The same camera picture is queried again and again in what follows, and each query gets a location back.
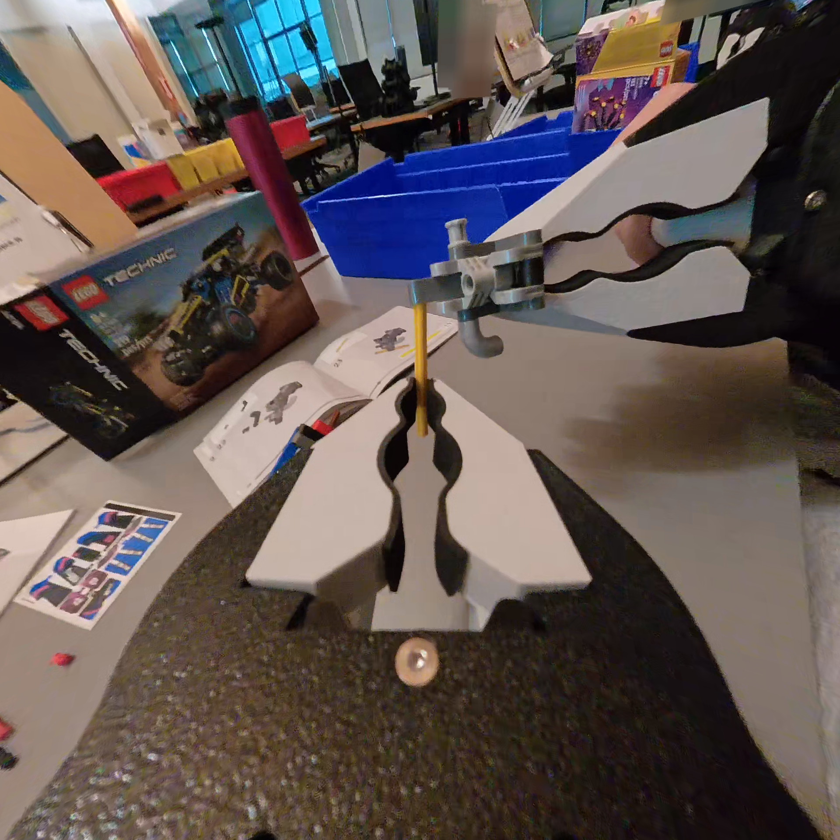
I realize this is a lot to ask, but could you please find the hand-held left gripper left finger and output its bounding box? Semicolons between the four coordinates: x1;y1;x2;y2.
246;378;421;632

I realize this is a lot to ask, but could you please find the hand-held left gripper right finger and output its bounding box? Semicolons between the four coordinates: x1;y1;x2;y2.
428;378;593;631

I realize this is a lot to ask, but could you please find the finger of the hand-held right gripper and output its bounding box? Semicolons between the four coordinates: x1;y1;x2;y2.
484;97;772;247
495;244;752;337

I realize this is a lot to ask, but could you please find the grey lego suspension assembly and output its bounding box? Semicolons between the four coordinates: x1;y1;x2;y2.
410;218;546;358

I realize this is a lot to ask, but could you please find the yellow lego axle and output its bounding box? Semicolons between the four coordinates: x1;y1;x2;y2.
413;305;431;437

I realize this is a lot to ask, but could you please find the person's right forearm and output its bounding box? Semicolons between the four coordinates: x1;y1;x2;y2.
784;338;840;483

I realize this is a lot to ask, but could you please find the purple lego box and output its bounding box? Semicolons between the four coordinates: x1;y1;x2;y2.
571;66;691;134

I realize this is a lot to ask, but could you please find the lego chassis assembly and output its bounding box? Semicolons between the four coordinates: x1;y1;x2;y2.
272;420;339;473

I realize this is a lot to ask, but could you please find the yellow lego box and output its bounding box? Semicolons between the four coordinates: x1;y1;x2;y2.
594;23;680;74

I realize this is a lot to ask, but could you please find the lilac lego box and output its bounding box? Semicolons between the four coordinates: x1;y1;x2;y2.
576;3;664;73

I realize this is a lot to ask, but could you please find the lego set box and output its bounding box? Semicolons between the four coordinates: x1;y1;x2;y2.
0;190;320;462

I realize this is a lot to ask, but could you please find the person's right hand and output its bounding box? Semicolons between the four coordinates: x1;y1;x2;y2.
617;213;660;265

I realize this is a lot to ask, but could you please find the blue storage bin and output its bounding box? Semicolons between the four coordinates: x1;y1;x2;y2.
486;108;624;191

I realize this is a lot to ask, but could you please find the poster board on white stand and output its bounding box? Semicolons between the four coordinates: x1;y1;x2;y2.
489;0;559;140

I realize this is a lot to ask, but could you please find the sticker sheet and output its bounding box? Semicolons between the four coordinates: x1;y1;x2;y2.
14;502;182;631

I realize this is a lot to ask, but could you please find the blue bin with dividers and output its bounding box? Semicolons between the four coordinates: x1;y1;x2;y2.
302;157;575;281

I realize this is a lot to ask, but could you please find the maroon bottle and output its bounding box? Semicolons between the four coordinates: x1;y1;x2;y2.
220;95;320;261

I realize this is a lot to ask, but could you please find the white carton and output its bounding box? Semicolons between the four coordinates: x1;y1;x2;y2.
118;121;178;158

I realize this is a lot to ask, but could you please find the black monitor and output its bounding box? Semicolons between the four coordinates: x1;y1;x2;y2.
66;134;126;178

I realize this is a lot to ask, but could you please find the tan poster backboard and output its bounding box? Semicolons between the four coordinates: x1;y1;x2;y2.
0;82;139;250

